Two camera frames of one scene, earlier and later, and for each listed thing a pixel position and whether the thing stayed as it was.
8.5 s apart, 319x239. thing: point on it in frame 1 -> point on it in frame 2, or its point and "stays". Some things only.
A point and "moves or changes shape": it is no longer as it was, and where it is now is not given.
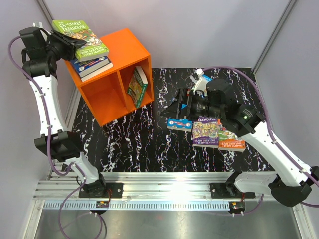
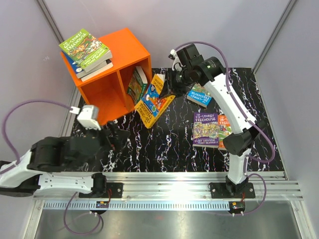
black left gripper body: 58,48 -> 111,143
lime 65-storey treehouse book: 92,48 moves or changes shape
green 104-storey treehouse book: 137,86 stays
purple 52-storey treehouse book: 206,133 stays
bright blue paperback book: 179,124 -> 152,105
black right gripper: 172,110 -> 172,89
